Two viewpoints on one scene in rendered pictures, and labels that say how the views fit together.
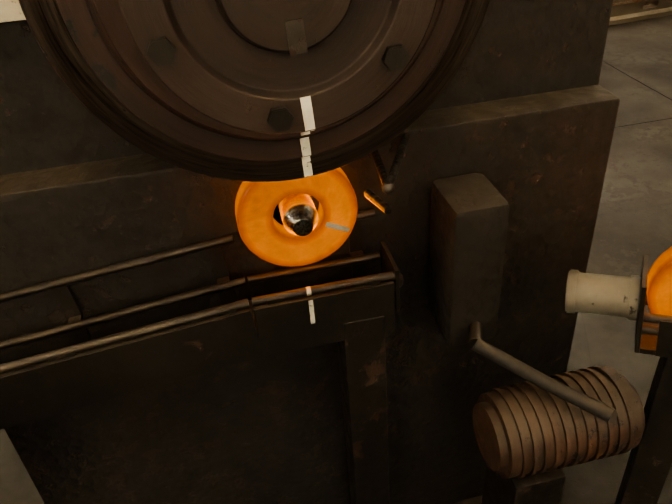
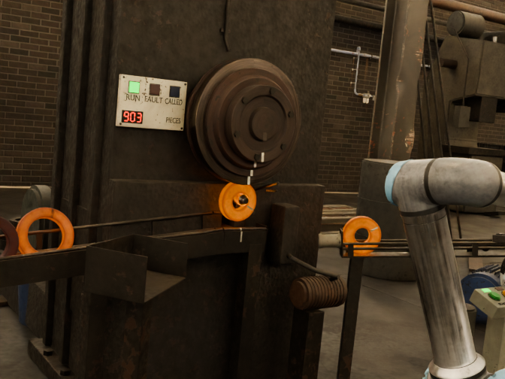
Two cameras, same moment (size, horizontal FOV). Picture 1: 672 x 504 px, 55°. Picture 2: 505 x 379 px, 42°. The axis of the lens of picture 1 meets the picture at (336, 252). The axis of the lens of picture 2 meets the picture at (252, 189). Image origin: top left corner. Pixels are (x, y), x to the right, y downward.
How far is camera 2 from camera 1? 193 cm
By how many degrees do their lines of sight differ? 36
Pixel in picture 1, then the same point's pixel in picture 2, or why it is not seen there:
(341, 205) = (252, 200)
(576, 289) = (322, 237)
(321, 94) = (266, 153)
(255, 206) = (229, 195)
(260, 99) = (253, 150)
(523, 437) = (311, 285)
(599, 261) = not seen: hidden behind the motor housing
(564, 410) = (322, 280)
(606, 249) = not seen: hidden behind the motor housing
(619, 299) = (335, 238)
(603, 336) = not seen: hidden behind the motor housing
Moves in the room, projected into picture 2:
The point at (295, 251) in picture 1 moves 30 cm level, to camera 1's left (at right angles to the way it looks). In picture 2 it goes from (237, 214) to (160, 212)
